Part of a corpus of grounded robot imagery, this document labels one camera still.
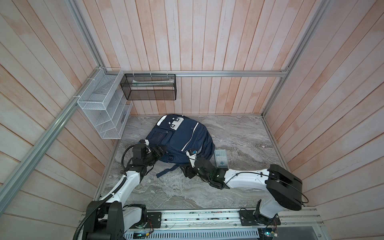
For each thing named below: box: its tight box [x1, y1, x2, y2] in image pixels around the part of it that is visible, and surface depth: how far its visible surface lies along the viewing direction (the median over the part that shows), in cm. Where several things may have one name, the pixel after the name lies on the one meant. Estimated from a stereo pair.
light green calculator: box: [214, 149, 229, 169], surface depth 97 cm
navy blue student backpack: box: [146, 114, 216, 178], surface depth 92 cm
